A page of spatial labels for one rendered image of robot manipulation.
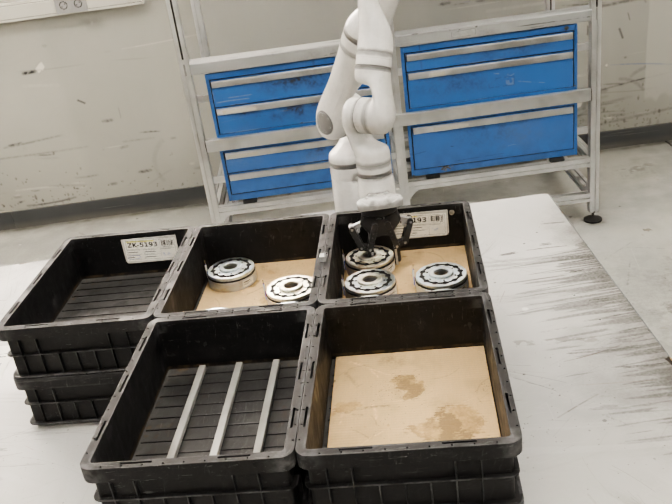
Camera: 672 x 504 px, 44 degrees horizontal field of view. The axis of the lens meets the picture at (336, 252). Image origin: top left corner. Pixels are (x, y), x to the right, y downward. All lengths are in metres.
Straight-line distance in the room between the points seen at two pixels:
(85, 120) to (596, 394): 3.43
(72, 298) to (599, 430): 1.12
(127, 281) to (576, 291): 1.00
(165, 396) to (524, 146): 2.49
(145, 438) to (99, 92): 3.23
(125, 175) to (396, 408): 3.40
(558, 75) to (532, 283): 1.81
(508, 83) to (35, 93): 2.38
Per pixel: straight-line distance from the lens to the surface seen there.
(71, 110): 4.53
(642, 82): 4.70
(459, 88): 3.53
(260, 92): 3.47
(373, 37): 1.61
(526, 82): 3.59
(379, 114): 1.59
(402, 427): 1.31
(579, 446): 1.47
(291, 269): 1.81
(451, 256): 1.78
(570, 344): 1.72
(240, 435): 1.35
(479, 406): 1.34
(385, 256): 1.74
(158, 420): 1.43
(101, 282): 1.95
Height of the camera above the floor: 1.64
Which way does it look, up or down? 26 degrees down
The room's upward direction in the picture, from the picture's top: 8 degrees counter-clockwise
